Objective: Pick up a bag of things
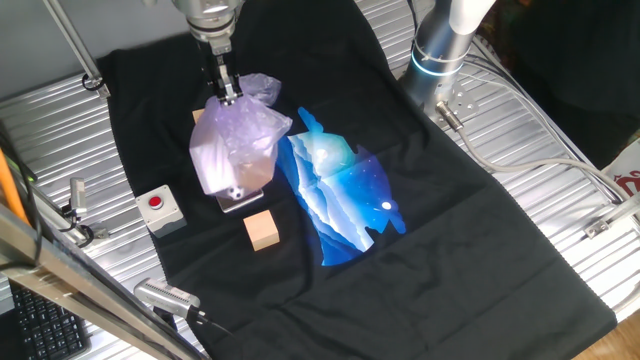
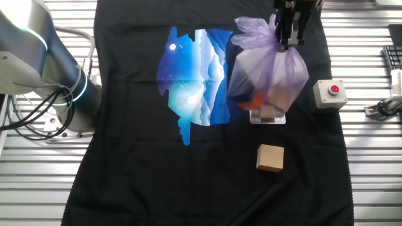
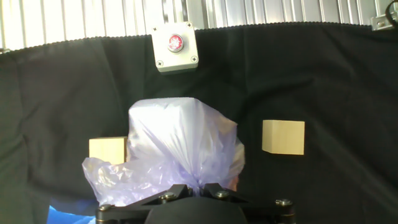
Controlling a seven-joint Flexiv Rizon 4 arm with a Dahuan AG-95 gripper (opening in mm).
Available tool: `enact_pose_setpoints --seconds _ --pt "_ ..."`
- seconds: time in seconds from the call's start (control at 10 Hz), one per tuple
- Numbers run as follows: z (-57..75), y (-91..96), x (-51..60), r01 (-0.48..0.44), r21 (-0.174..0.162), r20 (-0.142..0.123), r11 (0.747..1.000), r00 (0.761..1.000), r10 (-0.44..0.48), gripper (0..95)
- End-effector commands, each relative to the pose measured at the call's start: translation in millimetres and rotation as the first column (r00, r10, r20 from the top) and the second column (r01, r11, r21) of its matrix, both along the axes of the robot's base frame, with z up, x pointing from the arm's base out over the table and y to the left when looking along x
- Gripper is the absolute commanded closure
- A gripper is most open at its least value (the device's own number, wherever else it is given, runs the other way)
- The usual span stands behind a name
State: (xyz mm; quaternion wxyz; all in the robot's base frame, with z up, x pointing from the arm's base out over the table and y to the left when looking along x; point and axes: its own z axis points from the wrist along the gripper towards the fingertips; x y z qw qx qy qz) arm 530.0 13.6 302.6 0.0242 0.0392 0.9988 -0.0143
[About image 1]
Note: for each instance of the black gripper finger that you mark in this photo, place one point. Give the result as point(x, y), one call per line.
point(234, 91)
point(220, 90)

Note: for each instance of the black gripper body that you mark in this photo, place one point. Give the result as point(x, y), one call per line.
point(219, 65)

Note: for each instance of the translucent purple plastic bag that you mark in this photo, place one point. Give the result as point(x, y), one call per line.
point(240, 135)

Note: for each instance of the white box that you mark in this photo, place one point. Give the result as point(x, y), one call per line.
point(212, 170)

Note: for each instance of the wooden block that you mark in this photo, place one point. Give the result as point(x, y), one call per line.
point(252, 177)

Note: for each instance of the small soccer ball toy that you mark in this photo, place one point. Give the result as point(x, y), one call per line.
point(235, 192)

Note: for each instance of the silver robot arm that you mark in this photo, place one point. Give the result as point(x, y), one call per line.
point(435, 45)

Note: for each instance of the white bag with red print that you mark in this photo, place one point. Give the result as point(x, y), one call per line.
point(625, 170)

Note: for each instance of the light wooden cube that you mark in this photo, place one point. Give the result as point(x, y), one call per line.
point(261, 231)
point(197, 116)

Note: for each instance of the silver metal plate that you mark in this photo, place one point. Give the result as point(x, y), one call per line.
point(242, 202)

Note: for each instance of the grey box with red button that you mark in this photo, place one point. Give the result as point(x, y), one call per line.
point(160, 212)

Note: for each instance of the thin metal pole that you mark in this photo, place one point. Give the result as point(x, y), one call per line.
point(75, 47)

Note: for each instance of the orange rod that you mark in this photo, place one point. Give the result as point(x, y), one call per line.
point(10, 192)

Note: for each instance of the black cloth with blue print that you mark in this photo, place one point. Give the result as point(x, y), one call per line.
point(450, 275)

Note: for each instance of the black keyboard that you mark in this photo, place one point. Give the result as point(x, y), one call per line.
point(47, 325)

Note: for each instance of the small grey camera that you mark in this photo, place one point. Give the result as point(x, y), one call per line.
point(78, 196)

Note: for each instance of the metal camera mount rail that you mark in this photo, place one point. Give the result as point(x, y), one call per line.
point(55, 215)

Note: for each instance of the silver ribbed camera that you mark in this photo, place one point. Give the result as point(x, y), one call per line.
point(165, 296)

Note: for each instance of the aluminium frame beam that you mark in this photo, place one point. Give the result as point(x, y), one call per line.
point(75, 285)

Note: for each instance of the metal angle bracket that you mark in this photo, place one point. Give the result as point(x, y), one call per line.
point(612, 217)

